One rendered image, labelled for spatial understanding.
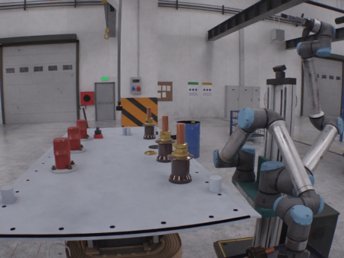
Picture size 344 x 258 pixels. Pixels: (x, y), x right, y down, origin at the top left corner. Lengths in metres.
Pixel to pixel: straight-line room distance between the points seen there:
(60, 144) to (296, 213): 0.96
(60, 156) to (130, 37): 5.51
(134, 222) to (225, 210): 0.25
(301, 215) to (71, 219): 0.79
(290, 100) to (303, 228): 0.89
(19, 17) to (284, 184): 15.77
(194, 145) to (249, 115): 4.85
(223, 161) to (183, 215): 1.23
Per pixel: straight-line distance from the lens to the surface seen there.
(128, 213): 0.69
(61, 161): 1.06
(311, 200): 1.20
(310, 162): 1.59
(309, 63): 1.79
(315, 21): 1.73
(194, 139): 6.16
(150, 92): 6.29
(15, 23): 16.22
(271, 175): 1.54
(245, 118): 1.40
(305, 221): 1.03
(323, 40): 1.72
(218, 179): 0.81
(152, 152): 1.27
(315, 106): 1.90
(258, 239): 2.25
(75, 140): 1.37
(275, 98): 1.91
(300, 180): 1.24
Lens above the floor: 1.68
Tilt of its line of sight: 9 degrees down
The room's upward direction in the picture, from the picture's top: straight up
